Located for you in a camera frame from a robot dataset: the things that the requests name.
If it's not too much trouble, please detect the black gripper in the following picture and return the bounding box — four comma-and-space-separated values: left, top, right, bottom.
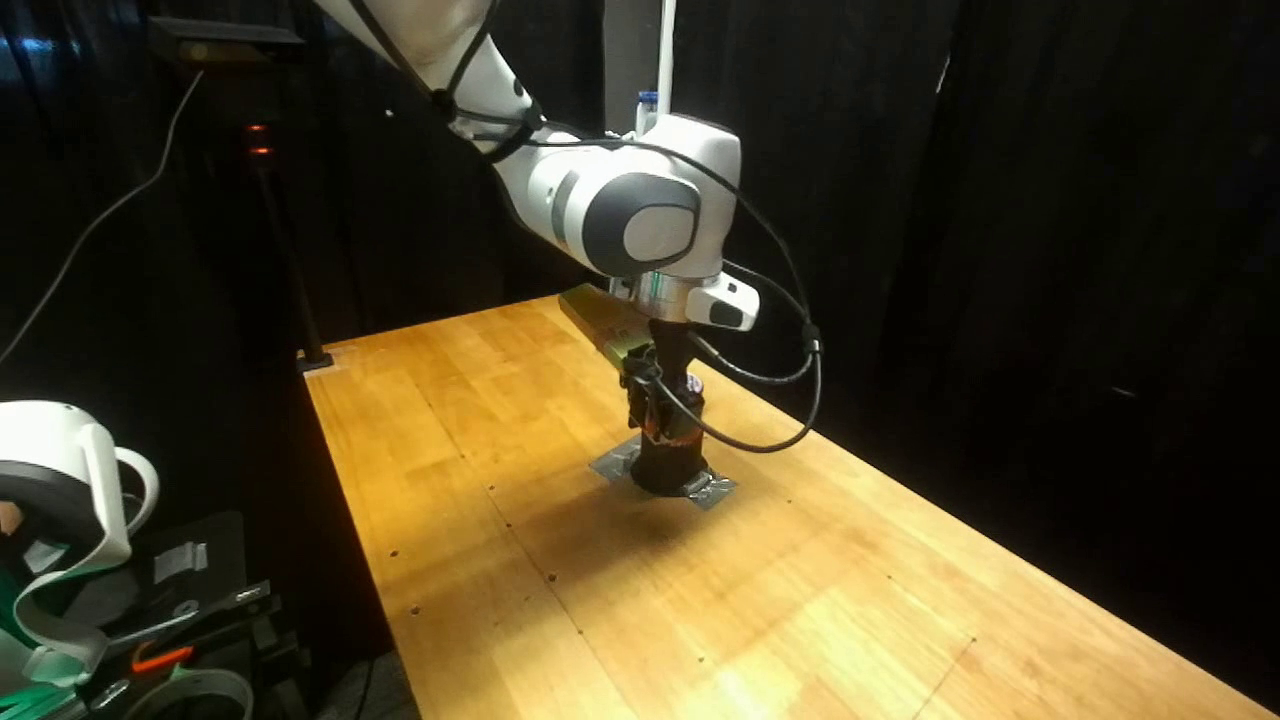
622, 314, 708, 450

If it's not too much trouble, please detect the dark bottle with orange band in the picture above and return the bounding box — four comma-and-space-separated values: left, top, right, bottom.
630, 420, 708, 499

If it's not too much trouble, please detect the grey square coaster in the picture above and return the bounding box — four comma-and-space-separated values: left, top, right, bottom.
590, 436, 739, 517

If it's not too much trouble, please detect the white vertical pole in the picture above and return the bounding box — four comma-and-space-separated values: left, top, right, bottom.
631, 0, 680, 135

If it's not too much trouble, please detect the black tripod stand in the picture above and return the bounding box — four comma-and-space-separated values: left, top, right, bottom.
142, 12, 342, 376

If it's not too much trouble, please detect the black equipment bag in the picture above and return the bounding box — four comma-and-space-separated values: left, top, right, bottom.
78, 513, 313, 720

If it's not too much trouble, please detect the white headset device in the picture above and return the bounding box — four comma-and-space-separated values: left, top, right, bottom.
0, 397, 164, 633

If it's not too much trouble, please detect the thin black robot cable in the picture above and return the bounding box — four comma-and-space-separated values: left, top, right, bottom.
437, 0, 820, 392

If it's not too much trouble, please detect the orange handled tool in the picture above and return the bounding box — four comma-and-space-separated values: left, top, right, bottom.
129, 644, 202, 680

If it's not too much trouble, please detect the thin hanging wall cable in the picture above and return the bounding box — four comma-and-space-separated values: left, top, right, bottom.
0, 63, 211, 374

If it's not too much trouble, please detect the pale green strap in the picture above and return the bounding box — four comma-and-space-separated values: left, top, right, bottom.
10, 532, 142, 676

